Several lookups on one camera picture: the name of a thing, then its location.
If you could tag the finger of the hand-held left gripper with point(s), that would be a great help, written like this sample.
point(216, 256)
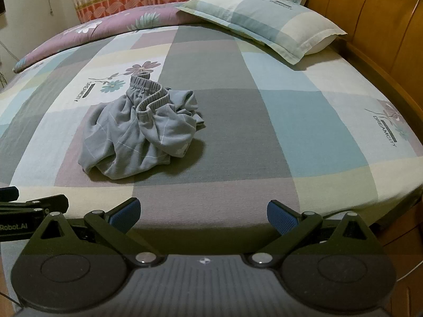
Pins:
point(53, 204)
point(8, 194)

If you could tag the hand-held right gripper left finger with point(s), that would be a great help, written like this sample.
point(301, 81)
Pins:
point(127, 212)

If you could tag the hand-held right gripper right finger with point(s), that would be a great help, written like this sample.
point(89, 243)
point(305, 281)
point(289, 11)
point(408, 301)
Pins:
point(279, 217)

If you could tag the grey printed pants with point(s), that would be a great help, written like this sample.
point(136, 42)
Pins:
point(132, 138)

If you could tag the purple floral quilt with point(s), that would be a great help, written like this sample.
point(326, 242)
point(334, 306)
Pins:
point(99, 29)

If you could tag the large patchwork pillow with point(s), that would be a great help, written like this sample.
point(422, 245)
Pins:
point(264, 16)

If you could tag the wooden headboard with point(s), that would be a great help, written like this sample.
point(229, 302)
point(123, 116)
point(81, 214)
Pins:
point(380, 13)

